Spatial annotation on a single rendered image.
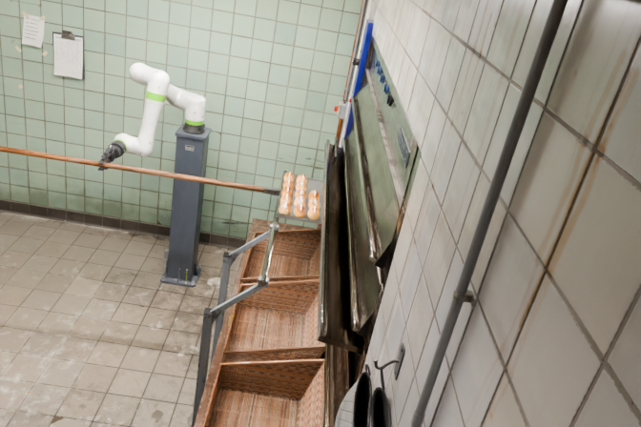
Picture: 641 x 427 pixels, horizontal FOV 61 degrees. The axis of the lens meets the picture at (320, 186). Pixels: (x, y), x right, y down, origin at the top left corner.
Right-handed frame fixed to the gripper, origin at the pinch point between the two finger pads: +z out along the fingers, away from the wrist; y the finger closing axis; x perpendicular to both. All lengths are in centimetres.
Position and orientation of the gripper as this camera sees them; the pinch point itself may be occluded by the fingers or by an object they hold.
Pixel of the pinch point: (102, 164)
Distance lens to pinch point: 329.2
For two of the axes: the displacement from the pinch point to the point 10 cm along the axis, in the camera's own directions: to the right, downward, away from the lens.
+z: 0.0, 4.3, -9.0
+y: -1.7, 8.9, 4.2
